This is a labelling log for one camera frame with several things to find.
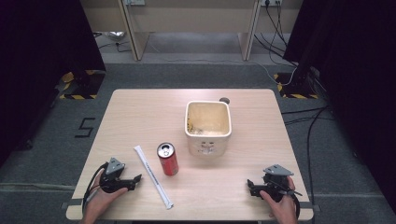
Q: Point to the dark curtain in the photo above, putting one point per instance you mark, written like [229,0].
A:
[40,62]
[358,77]

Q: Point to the white power strip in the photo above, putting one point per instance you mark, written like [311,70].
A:
[134,2]
[272,2]

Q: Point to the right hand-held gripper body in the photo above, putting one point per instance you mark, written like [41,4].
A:
[275,185]

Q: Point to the crumpled silver foil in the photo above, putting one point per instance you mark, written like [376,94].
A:
[114,35]

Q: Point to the person's left hand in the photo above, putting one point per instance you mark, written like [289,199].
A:
[96,202]

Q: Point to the grey tape strip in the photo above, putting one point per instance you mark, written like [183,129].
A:
[72,203]
[311,207]

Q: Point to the cream square bin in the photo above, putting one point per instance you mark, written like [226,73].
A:
[208,141]

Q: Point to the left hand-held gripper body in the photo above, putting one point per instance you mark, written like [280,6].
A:
[112,174]

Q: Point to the light wooden desk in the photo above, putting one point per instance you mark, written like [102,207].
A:
[193,15]

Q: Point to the person's right hand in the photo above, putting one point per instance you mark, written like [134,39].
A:
[285,210]

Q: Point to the black stand base striped tape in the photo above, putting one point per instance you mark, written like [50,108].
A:
[295,88]
[84,84]

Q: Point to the white paper-wrapped straw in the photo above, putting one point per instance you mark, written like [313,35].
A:
[153,175]

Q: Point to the red drink can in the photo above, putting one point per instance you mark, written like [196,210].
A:
[168,161]

